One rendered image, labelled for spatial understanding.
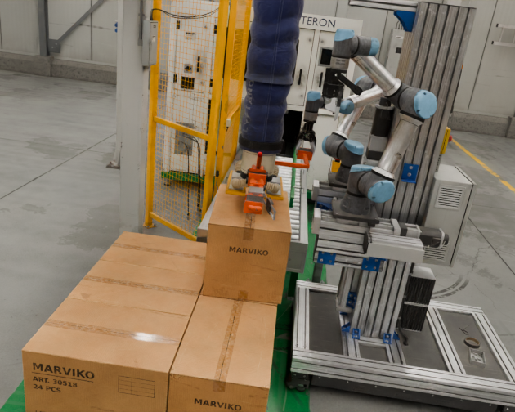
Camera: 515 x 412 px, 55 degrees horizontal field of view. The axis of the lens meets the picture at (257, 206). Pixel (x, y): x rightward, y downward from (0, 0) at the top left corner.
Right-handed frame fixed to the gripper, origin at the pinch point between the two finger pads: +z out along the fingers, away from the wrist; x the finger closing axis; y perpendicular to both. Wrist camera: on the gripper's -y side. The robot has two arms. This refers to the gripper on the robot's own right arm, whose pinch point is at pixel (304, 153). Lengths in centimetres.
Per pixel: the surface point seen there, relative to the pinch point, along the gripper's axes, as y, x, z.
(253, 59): 38, -34, -51
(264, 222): 51, -20, 24
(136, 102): -83, -117, -2
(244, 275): 60, -27, 50
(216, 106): -84, -59, -6
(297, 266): -3, 7, 74
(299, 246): -3, 6, 60
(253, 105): 37, -32, -30
